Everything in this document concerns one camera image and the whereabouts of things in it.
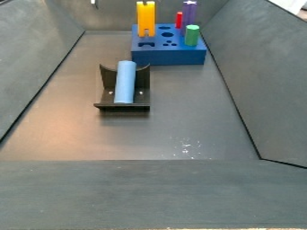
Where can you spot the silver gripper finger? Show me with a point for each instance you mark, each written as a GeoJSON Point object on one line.
{"type": "Point", "coordinates": [95, 3]}

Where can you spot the light blue oval cylinder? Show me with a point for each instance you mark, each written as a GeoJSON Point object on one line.
{"type": "Point", "coordinates": [126, 79]}

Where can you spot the black curved fixture stand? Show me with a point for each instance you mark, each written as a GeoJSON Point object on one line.
{"type": "Point", "coordinates": [142, 90]}

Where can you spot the yellow notched block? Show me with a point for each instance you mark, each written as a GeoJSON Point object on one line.
{"type": "Point", "coordinates": [146, 18]}

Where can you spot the red peg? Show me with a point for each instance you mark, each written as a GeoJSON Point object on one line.
{"type": "Point", "coordinates": [179, 20]}

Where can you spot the blue foam shape-sorter block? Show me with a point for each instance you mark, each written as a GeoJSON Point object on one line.
{"type": "Point", "coordinates": [164, 49]}

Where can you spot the purple star peg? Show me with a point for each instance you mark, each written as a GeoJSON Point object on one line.
{"type": "Point", "coordinates": [189, 14]}

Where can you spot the green hexagonal peg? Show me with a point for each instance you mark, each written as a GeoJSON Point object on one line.
{"type": "Point", "coordinates": [191, 35]}

